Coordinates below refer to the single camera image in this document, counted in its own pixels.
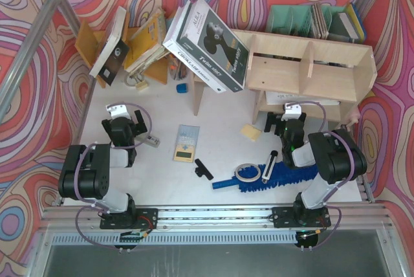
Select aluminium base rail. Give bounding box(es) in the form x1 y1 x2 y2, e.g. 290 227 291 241
41 205 389 231

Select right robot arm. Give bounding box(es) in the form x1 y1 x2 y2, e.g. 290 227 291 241
261 113 367 228

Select white Chokladfabriken book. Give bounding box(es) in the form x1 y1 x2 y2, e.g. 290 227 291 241
162 1 226 93

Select blue grey book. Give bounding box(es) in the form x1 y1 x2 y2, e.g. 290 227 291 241
337 3 367 44

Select small blue box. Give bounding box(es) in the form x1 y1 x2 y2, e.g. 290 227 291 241
176 83 188 94

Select pencils bundle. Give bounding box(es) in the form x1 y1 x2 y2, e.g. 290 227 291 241
168 54 188 81

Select white book black cover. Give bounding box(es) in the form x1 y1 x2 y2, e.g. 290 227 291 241
89 6 129 86

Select brass padlock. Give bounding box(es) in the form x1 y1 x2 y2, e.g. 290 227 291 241
124 74 148 91

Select blue microfibre duster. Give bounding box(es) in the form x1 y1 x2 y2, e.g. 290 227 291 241
212 162 318 192

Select light wooden bookshelf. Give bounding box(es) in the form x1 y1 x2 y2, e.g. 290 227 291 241
192 28 378 137

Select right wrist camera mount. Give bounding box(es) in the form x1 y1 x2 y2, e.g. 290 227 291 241
281 102 307 122

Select yellow worn books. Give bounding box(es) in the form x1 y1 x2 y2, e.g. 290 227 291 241
124 7 167 74

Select roll of beige tape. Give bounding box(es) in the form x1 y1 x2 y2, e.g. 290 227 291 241
235 163 261 183

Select black plastic clip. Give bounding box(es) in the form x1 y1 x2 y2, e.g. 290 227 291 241
195 159 213 181

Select blue yellow calculator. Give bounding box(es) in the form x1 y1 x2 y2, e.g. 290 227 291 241
173 124 200 163

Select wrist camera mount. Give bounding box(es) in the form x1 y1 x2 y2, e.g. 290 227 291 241
281 102 307 122
106 104 131 120

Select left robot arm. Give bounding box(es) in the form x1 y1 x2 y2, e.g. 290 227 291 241
58 105 147 229

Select white papers on shelf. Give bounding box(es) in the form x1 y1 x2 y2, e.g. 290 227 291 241
265 91 340 105

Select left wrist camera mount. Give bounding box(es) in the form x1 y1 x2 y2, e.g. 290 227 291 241
106 104 131 120

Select yellow wooden book rack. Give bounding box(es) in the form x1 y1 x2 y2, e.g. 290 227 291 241
75 12 168 87

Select brown notebooks in organiser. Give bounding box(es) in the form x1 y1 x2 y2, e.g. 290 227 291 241
311 3 329 39

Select teal desk organiser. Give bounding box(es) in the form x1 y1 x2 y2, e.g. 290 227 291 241
265 4 358 43

